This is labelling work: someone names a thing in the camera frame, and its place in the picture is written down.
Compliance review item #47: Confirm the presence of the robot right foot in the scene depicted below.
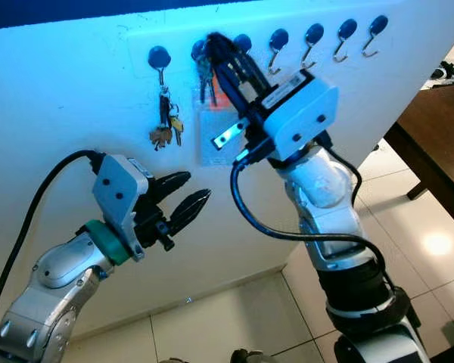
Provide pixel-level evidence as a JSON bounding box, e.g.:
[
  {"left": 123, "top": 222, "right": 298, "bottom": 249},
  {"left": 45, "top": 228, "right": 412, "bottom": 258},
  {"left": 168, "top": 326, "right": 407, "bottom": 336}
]
[{"left": 231, "top": 348, "right": 267, "bottom": 363}]

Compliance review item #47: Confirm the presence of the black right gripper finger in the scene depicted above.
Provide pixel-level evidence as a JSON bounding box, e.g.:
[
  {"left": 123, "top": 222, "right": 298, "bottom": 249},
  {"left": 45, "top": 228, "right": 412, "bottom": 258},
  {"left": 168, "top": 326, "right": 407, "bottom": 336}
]
[
  {"left": 208, "top": 33, "right": 247, "bottom": 110},
  {"left": 223, "top": 36, "right": 260, "bottom": 98}
]

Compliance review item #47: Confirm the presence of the dark brown wooden table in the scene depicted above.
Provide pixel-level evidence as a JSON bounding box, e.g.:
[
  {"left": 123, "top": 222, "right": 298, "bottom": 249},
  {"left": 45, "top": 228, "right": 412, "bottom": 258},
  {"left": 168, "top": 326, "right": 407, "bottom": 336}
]
[{"left": 384, "top": 82, "right": 454, "bottom": 236}]

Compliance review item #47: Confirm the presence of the white hook board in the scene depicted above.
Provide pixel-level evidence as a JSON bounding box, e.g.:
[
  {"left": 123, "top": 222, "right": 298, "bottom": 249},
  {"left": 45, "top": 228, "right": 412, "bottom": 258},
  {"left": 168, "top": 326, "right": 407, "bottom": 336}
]
[{"left": 0, "top": 0, "right": 454, "bottom": 341}]

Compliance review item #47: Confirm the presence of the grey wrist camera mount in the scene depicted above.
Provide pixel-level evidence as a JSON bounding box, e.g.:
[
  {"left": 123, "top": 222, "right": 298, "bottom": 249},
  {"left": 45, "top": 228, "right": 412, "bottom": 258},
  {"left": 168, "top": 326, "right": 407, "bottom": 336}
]
[
  {"left": 93, "top": 154, "right": 151, "bottom": 262},
  {"left": 247, "top": 72, "right": 341, "bottom": 163}
]

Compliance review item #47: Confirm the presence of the blue magnetic metal hook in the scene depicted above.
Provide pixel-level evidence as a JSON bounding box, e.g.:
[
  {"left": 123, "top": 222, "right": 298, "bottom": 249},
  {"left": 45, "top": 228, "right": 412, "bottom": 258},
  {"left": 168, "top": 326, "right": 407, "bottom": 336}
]
[
  {"left": 267, "top": 29, "right": 291, "bottom": 76},
  {"left": 148, "top": 45, "right": 173, "bottom": 88},
  {"left": 191, "top": 39, "right": 213, "bottom": 66},
  {"left": 362, "top": 14, "right": 390, "bottom": 59},
  {"left": 301, "top": 23, "right": 326, "bottom": 70},
  {"left": 233, "top": 33, "right": 253, "bottom": 54},
  {"left": 333, "top": 18, "right": 359, "bottom": 64}
]

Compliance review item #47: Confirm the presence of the key bunch with brown tags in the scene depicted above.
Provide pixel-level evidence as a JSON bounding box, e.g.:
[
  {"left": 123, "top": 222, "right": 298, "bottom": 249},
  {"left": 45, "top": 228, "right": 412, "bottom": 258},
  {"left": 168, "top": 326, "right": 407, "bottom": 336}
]
[{"left": 149, "top": 83, "right": 185, "bottom": 150}]

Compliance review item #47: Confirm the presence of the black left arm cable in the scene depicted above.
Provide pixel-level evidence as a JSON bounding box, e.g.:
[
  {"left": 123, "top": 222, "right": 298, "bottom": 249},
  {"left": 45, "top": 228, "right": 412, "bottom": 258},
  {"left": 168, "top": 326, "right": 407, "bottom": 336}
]
[{"left": 0, "top": 149, "right": 107, "bottom": 338}]

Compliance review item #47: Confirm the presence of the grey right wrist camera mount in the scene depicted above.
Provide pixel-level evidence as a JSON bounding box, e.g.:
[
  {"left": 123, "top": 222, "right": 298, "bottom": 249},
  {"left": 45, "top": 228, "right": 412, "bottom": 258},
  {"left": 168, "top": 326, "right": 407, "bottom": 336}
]
[{"left": 247, "top": 72, "right": 341, "bottom": 163}]

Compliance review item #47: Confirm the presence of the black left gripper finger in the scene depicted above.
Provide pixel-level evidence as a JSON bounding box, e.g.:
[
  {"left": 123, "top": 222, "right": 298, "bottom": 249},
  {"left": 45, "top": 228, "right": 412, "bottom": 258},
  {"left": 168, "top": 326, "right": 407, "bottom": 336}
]
[
  {"left": 169, "top": 191, "right": 211, "bottom": 234},
  {"left": 148, "top": 172, "right": 191, "bottom": 203}
]

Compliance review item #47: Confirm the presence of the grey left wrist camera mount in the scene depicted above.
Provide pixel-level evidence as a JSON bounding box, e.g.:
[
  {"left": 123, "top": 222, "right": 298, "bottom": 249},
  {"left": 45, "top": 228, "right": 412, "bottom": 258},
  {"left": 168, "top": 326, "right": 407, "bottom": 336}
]
[{"left": 93, "top": 154, "right": 151, "bottom": 262}]

